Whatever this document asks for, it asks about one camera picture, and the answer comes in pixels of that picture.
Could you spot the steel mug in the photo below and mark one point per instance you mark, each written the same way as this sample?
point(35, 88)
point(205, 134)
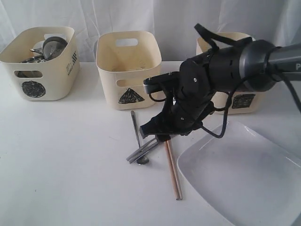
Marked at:
point(53, 47)
point(38, 58)

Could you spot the white rectangular plate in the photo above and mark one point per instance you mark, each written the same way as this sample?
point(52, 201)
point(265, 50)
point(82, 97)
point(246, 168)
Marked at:
point(245, 177)

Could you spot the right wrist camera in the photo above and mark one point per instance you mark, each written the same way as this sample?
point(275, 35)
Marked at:
point(164, 82)

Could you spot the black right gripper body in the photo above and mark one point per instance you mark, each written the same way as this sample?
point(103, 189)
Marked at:
point(191, 101)

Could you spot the white backdrop curtain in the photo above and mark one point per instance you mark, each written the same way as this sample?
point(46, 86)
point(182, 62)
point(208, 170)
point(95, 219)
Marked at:
point(170, 21)

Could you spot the steel spoon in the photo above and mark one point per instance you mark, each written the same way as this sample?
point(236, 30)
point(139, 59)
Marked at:
point(143, 160)

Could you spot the cream bin with circle mark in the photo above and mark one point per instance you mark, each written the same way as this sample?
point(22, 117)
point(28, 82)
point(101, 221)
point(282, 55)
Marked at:
point(58, 74)

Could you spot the white ceramic bowl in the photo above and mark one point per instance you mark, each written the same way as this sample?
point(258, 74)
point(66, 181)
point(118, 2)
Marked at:
point(38, 47)

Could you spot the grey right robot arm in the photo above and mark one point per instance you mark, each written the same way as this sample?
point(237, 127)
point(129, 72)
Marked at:
point(282, 64)

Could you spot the cream bin with square mark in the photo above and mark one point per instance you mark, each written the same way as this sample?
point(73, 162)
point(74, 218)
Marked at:
point(249, 103)

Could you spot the steel table knife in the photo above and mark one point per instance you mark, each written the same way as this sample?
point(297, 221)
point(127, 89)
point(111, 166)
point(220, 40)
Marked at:
point(143, 152)

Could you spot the steel fork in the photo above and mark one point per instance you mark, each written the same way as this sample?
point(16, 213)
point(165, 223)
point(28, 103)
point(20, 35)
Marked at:
point(147, 143)

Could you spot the cream bin with triangle mark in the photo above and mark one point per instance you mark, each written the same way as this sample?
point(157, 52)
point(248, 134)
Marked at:
point(124, 60)

